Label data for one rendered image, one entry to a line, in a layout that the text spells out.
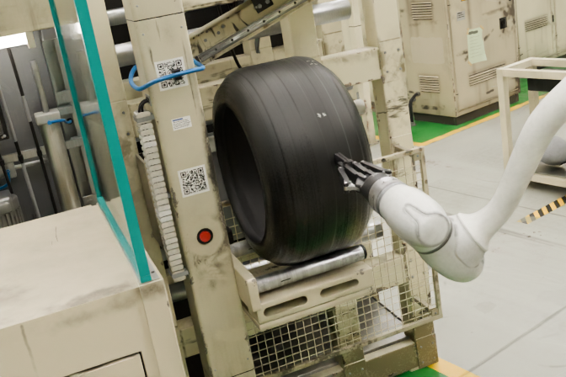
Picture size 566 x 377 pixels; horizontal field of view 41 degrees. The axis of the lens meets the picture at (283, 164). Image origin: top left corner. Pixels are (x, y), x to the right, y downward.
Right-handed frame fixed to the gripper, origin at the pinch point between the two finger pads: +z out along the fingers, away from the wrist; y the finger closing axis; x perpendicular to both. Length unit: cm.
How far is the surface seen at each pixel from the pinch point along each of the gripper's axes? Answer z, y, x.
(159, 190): 24.3, 42.3, 5.5
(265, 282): 11.6, 20.8, 34.6
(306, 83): 18.6, 0.2, -15.9
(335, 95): 13.5, -5.6, -12.7
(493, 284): 104, -124, 139
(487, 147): 290, -257, 166
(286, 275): 11.6, 14.6, 34.6
